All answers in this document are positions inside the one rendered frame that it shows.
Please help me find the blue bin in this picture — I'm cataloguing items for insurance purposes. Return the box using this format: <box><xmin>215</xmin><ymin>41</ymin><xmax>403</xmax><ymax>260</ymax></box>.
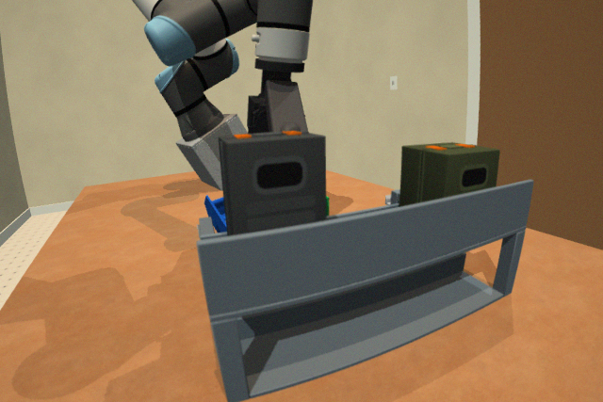
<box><xmin>204</xmin><ymin>195</ymin><xmax>227</xmax><ymax>233</ymax></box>

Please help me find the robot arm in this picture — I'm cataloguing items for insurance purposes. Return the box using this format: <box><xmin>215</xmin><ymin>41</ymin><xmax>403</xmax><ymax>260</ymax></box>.
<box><xmin>132</xmin><ymin>0</ymin><xmax>313</xmax><ymax>142</ymax></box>

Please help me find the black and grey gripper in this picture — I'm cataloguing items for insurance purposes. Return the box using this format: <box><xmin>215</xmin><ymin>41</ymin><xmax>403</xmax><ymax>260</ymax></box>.
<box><xmin>247</xmin><ymin>58</ymin><xmax>304</xmax><ymax>134</ymax></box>

